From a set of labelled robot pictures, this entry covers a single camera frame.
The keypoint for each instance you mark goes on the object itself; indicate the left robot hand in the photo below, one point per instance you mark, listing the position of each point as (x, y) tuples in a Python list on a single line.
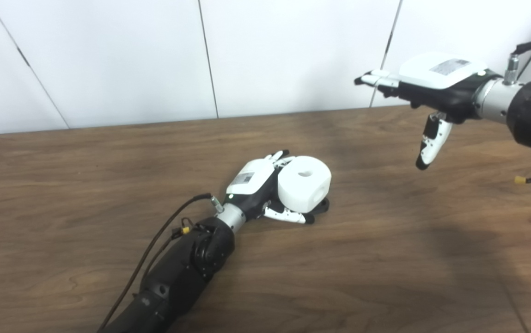
[(251, 180)]

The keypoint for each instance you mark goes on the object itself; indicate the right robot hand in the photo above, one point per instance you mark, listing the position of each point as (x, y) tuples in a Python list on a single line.
[(436, 76)]

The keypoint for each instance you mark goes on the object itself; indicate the round white plastic piece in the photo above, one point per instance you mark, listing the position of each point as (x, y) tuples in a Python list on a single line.
[(302, 189)]

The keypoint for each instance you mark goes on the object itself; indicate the black plastic holder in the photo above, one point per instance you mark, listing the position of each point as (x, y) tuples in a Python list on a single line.
[(321, 206)]

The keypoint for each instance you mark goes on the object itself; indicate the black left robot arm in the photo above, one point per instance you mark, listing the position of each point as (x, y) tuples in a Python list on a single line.
[(177, 277)]

